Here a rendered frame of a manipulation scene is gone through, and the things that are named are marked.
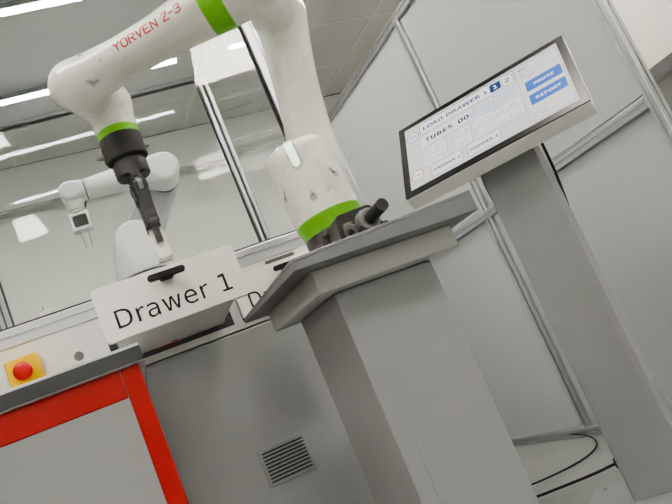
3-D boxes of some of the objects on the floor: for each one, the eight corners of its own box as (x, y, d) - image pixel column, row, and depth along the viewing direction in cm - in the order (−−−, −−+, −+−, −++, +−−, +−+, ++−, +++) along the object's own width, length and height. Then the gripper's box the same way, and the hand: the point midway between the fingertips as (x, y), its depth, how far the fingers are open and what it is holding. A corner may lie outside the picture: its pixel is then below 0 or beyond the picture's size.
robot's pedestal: (659, 655, 113) (457, 220, 126) (513, 768, 100) (306, 271, 113) (546, 626, 139) (389, 270, 153) (420, 712, 127) (261, 316, 140)
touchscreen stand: (783, 519, 142) (555, 74, 160) (569, 573, 161) (388, 170, 179) (765, 451, 186) (588, 109, 205) (599, 499, 206) (451, 183, 224)
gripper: (113, 179, 164) (149, 274, 160) (109, 152, 150) (148, 256, 146) (145, 170, 166) (181, 263, 162) (144, 143, 152) (184, 244, 148)
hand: (160, 245), depth 155 cm, fingers closed
